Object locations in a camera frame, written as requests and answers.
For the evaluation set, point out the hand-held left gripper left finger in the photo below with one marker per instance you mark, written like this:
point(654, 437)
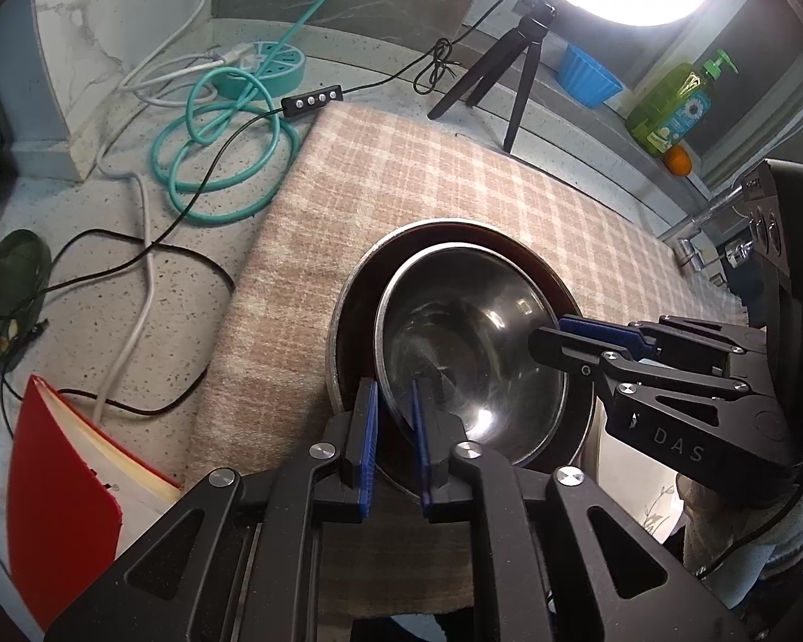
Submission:
point(368, 445)

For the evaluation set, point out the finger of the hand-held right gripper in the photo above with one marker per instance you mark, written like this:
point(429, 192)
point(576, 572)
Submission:
point(575, 351)
point(595, 328)

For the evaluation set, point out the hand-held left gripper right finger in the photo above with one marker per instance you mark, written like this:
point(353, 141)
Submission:
point(420, 445)

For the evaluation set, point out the red steel bowl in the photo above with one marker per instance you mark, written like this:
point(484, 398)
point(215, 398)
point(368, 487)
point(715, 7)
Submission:
point(468, 328)

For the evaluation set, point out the large steel bowl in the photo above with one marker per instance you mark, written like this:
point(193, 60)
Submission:
point(358, 307)

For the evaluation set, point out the person's right forearm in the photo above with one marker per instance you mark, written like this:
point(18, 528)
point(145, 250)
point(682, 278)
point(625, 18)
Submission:
point(756, 542)

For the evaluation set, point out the white plate with leaf print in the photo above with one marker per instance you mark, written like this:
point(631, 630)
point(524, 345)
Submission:
point(636, 475)

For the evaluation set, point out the chrome faucet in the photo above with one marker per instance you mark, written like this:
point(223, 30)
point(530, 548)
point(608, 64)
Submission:
point(692, 227)

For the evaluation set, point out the orange fruit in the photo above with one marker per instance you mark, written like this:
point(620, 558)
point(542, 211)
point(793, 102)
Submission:
point(679, 160)

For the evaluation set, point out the green dish soap bottle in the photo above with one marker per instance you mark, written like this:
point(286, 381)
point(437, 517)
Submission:
point(676, 104)

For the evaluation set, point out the blue ribbed cup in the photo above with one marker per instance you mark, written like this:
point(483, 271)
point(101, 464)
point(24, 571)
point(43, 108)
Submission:
point(585, 77)

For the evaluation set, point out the checkered beige cloth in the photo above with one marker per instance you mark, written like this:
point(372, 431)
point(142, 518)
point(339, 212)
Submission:
point(388, 174)

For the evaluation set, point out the black tripod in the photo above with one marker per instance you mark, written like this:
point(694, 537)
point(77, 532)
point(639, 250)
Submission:
point(528, 47)

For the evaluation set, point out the red book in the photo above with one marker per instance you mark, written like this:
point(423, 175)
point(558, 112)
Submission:
point(60, 481)

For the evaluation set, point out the teal round power strip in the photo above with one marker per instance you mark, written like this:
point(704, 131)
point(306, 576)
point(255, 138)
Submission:
point(274, 67)

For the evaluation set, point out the dark green dish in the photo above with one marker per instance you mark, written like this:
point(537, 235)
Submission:
point(13, 281)

